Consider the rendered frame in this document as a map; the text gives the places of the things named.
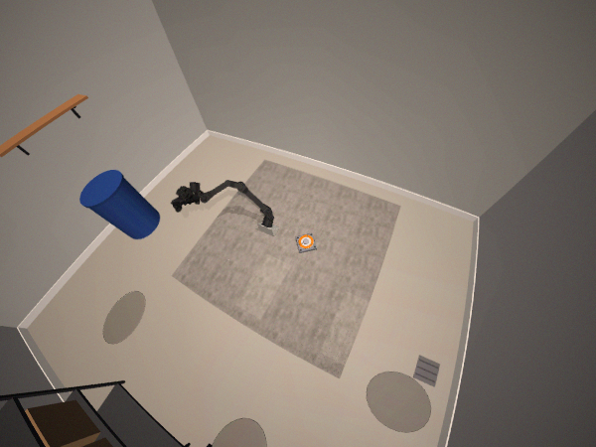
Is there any orange round plate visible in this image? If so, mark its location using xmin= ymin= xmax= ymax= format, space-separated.
xmin=299 ymin=234 xmax=314 ymax=249

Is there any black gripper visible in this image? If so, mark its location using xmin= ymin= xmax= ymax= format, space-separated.
xmin=170 ymin=188 xmax=195 ymax=213

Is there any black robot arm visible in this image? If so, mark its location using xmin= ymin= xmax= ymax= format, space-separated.
xmin=176 ymin=180 xmax=274 ymax=227

